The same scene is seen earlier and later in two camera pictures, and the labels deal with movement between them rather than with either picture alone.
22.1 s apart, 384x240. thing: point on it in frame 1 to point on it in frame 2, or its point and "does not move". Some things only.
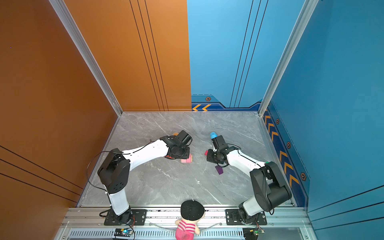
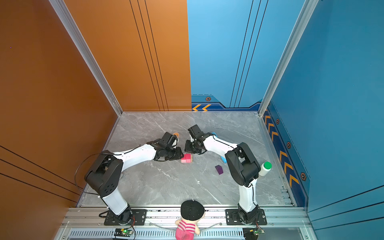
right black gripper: x=209 y=156 to x=187 y=148
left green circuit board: x=124 y=232 does not move
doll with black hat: x=191 y=212 does not move
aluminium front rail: x=166 y=217 does not move
